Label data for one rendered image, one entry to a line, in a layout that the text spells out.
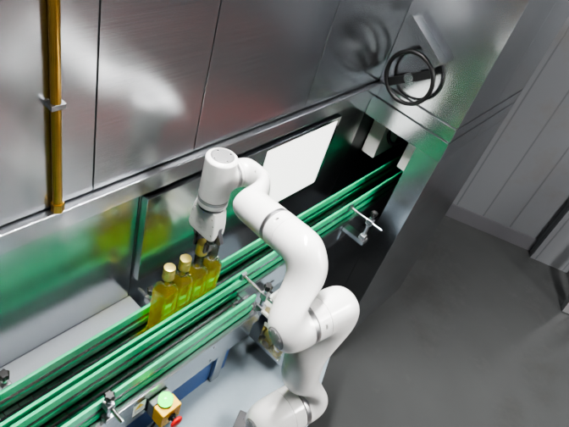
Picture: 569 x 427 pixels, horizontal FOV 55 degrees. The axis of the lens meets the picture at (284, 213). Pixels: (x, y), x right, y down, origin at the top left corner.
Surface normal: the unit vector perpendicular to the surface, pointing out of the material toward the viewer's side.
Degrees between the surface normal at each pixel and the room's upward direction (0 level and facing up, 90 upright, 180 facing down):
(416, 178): 90
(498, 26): 90
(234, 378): 0
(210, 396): 0
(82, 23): 90
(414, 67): 90
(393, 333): 0
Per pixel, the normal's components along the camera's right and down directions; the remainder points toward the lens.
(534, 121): -0.31, 0.58
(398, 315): 0.26, -0.72
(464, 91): -0.64, 0.37
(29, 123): 0.72, 0.59
